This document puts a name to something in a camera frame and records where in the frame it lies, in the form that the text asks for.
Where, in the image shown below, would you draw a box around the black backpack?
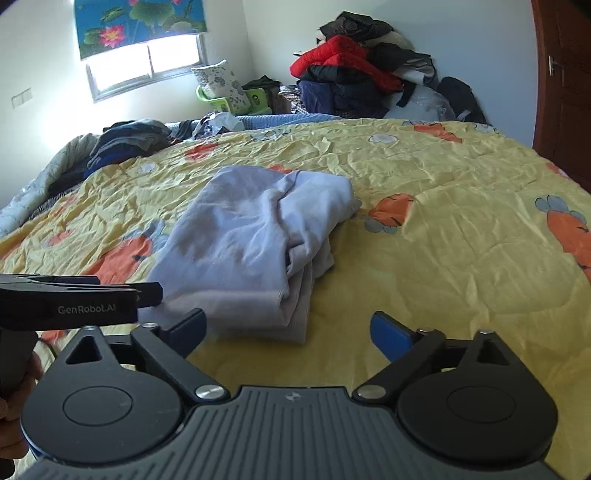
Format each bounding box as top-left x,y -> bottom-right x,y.
436,77 -> 488,124

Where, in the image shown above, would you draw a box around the blue knitted blanket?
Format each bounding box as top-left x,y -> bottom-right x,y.
235,113 -> 342,132

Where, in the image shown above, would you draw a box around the white plastic bag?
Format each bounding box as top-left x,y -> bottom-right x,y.
194,113 -> 245,137

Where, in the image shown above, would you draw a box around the navy padded jacket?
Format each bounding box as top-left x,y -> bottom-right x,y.
298,67 -> 389,118

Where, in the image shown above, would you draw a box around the person's left hand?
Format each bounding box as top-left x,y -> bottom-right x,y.
0,359 -> 44,472

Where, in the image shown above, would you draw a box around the green plastic chair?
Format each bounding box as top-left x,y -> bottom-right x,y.
196,85 -> 269,116

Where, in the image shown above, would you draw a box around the red padded jacket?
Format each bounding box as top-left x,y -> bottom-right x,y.
290,36 -> 402,90

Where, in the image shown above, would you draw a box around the black patterned clothes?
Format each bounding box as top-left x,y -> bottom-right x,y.
320,11 -> 393,42

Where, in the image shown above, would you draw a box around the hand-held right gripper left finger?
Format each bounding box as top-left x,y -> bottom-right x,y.
58,308 -> 230,407

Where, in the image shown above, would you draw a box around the pile of dark folded clothes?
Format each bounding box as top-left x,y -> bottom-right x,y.
88,119 -> 171,171

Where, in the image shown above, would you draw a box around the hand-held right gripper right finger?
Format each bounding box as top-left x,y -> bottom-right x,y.
353,311 -> 525,402

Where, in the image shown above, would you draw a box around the yellow printed quilt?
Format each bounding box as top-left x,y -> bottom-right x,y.
0,117 -> 591,467

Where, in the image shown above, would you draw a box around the light blue long-sleeve shirt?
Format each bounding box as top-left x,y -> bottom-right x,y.
139,166 -> 363,344

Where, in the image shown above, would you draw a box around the lotus print roller blind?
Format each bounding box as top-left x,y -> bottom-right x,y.
74,0 -> 206,61

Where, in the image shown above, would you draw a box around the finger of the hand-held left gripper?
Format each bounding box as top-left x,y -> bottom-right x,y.
99,277 -> 164,308

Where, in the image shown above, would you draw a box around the brown wooden door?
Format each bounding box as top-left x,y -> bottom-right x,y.
531,0 -> 591,195

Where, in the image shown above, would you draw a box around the window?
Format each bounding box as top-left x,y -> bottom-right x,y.
85,34 -> 206,102

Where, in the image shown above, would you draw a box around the floral pillow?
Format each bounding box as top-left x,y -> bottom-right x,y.
191,60 -> 250,116

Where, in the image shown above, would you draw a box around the light grey quilt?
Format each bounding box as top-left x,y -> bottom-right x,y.
0,134 -> 100,236

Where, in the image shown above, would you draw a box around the clear plastic bedding bag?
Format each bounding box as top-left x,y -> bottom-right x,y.
385,88 -> 455,121

